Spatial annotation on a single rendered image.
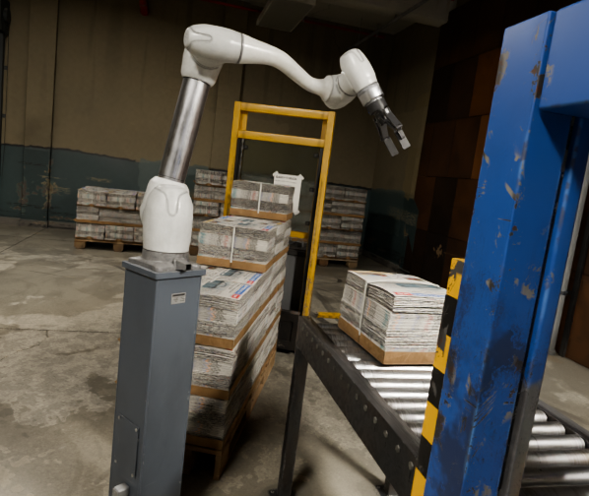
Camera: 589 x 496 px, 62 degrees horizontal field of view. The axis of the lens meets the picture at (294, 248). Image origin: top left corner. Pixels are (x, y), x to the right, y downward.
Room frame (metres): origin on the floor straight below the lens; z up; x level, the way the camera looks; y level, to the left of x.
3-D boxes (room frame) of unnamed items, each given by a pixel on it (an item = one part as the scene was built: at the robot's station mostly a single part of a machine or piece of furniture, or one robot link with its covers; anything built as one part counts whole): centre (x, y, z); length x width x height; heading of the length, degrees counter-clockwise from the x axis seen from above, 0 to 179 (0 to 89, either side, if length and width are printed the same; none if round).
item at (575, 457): (1.06, -0.57, 0.78); 0.47 x 0.05 x 0.05; 105
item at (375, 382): (1.43, -0.47, 0.78); 0.47 x 0.05 x 0.05; 105
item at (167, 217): (1.68, 0.44, 1.17); 0.18 x 0.16 x 0.22; 22
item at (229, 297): (2.59, 0.32, 0.42); 1.17 x 0.39 x 0.83; 174
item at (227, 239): (2.71, 0.31, 0.95); 0.38 x 0.29 x 0.23; 85
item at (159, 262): (1.65, 0.42, 1.03); 0.22 x 0.18 x 0.06; 51
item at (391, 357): (1.61, -0.43, 0.83); 0.29 x 0.16 x 0.04; 109
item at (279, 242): (3.01, 0.28, 0.95); 0.38 x 0.29 x 0.23; 83
